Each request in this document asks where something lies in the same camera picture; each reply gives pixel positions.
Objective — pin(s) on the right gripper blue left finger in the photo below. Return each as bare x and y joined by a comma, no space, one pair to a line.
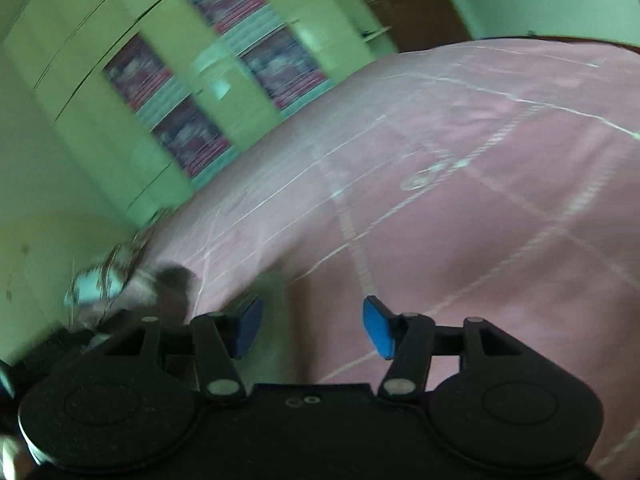
220,339

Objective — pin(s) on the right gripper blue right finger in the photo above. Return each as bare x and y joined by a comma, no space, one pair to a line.
406,340

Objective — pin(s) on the grey knitted pants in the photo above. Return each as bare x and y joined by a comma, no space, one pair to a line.
172,294

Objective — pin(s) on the white patterned pillow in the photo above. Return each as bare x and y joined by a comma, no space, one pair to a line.
108,275

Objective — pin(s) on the pink quilted bedspread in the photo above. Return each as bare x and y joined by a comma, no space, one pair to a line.
495,178

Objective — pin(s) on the cream round headboard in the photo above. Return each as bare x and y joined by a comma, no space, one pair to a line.
40,256

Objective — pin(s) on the pale green wardrobe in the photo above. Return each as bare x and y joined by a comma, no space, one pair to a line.
155,97

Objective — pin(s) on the dark wooden door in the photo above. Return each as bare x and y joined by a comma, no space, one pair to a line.
417,25

